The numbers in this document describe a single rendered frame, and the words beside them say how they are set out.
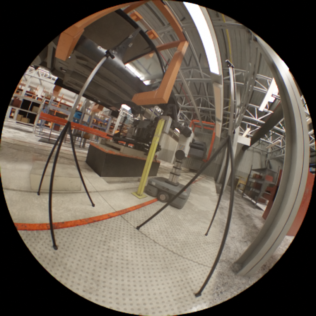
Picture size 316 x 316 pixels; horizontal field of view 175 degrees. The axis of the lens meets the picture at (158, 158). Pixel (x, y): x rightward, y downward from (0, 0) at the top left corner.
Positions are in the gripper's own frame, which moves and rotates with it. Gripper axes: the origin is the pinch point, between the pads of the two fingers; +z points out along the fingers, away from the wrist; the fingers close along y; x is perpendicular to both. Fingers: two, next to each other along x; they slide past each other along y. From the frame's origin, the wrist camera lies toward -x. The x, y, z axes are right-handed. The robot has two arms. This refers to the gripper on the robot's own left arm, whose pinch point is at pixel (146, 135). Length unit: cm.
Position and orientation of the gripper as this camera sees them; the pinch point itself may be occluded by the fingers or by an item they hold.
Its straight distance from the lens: 173.1
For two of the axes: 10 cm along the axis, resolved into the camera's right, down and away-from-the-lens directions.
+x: 5.9, 7.2, -3.6
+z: -6.8, 6.9, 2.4
